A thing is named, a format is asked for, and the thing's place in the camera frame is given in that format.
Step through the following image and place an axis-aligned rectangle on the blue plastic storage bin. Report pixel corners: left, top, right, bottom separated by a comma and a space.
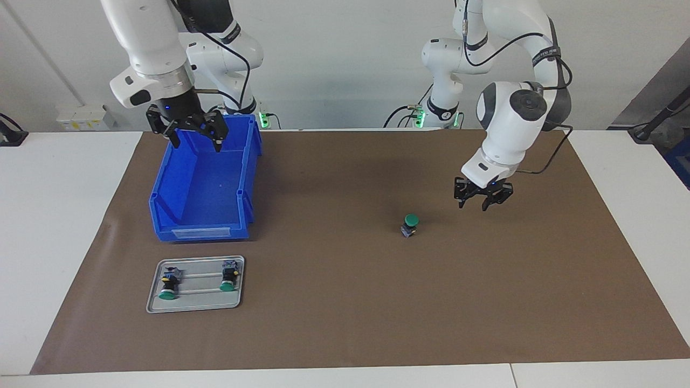
149, 114, 263, 242

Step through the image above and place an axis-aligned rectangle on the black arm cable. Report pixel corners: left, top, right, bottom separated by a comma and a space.
170, 0, 253, 108
461, 0, 574, 175

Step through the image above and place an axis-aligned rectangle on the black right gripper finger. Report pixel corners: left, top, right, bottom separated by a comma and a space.
186, 110, 230, 153
147, 105, 181, 149

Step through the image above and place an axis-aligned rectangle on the blue crate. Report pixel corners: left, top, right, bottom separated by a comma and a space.
662, 135, 690, 190

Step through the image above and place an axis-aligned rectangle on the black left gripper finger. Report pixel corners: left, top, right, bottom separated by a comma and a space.
481, 183, 514, 212
454, 177, 476, 209

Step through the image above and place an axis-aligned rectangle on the brown table mat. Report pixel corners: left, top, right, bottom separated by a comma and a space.
30, 129, 690, 375

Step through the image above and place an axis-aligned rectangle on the black table clamp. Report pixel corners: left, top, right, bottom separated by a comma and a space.
0, 113, 29, 147

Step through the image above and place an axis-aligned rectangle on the grey metal tray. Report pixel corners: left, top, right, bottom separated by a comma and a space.
146, 255, 246, 314

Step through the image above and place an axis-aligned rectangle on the white wall socket box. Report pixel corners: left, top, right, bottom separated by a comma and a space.
57, 105, 116, 131

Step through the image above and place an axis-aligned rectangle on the black stand pole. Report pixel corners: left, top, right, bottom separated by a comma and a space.
628, 86, 690, 143

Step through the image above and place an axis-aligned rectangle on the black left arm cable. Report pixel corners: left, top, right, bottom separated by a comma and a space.
461, 0, 574, 175

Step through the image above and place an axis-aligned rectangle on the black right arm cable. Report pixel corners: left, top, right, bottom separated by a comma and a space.
170, 0, 253, 108

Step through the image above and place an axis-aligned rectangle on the black base cable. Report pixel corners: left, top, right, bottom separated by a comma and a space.
384, 84, 434, 128

